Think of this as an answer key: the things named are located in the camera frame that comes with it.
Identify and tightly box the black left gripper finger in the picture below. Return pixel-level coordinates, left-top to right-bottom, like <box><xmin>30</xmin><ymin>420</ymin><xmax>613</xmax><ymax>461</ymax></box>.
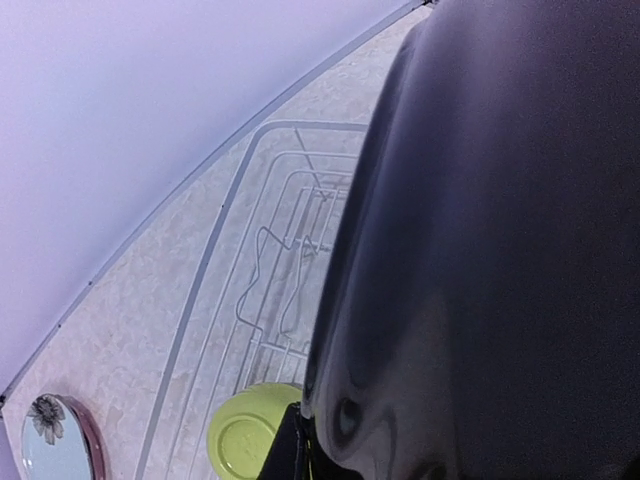
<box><xmin>257</xmin><ymin>402</ymin><xmax>313</xmax><ymax>480</ymax></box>

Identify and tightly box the pink polka dot plate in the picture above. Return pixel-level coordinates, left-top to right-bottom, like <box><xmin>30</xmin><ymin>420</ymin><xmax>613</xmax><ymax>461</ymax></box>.
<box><xmin>63</xmin><ymin>396</ymin><xmax>110</xmax><ymax>480</ymax></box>

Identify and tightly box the black rimmed plate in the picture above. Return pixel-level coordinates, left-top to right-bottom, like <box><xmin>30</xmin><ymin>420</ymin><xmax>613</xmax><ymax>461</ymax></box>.
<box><xmin>301</xmin><ymin>1</ymin><xmax>639</xmax><ymax>479</ymax></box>

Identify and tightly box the light teal flower plate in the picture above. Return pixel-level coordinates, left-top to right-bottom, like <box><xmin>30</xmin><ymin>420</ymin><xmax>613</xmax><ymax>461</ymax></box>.
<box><xmin>22</xmin><ymin>394</ymin><xmax>94</xmax><ymax>480</ymax></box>

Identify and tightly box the lime green bowl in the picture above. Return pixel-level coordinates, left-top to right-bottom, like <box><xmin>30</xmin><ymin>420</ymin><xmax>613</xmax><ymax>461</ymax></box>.
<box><xmin>207</xmin><ymin>383</ymin><xmax>302</xmax><ymax>480</ymax></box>

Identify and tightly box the white wire dish rack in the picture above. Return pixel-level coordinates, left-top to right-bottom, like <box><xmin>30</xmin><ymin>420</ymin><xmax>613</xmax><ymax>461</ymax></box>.
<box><xmin>134</xmin><ymin>120</ymin><xmax>367</xmax><ymax>479</ymax></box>

